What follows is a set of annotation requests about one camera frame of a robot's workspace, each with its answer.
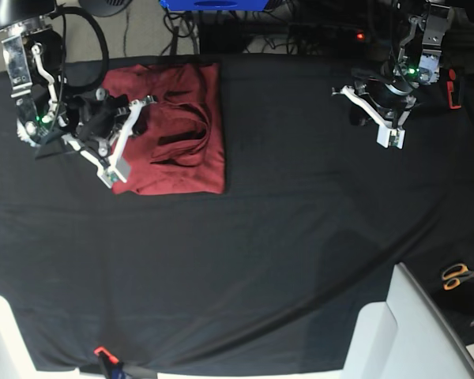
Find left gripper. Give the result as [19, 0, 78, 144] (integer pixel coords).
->
[349, 66, 416, 126]

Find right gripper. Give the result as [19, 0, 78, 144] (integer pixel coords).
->
[66, 88, 130, 156]

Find red long-sleeve T-shirt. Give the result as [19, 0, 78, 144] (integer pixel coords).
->
[103, 63, 225, 195]

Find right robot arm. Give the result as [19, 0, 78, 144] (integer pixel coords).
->
[0, 1, 138, 158]

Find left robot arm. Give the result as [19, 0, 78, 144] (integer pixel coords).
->
[352, 1, 453, 124]

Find black and orange clamp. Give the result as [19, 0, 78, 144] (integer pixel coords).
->
[446, 68, 465, 110]

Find black table cloth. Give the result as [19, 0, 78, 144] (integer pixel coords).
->
[0, 56, 474, 375]

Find blue plastic box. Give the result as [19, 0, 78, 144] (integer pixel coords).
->
[160, 0, 269, 11]

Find blue clamp at bottom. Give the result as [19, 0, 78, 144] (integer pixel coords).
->
[94, 346, 158, 379]

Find yellow-handled scissors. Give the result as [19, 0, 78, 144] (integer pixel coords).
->
[441, 263, 474, 291]

